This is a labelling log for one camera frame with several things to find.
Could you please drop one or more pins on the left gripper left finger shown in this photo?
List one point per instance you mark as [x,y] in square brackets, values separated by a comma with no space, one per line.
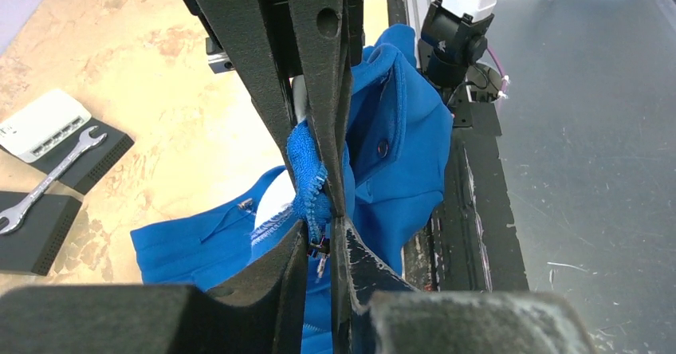
[259,310]

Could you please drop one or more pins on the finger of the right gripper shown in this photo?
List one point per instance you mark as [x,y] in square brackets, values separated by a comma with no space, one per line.
[253,56]
[325,65]

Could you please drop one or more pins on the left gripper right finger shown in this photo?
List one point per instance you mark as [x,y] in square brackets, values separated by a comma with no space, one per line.
[375,311]

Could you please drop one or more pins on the blue zip jacket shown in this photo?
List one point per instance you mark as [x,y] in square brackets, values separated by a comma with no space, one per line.
[397,147]

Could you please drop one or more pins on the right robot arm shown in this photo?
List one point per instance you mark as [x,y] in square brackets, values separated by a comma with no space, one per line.
[457,42]

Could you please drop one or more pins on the white small box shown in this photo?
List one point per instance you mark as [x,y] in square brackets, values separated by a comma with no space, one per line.
[42,124]

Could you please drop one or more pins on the black flat block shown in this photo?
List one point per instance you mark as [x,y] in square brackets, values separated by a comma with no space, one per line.
[32,249]
[91,167]

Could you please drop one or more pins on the silver wrench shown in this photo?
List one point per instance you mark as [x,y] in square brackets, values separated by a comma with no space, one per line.
[12,218]

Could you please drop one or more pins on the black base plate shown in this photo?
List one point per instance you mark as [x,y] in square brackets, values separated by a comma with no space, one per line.
[470,241]

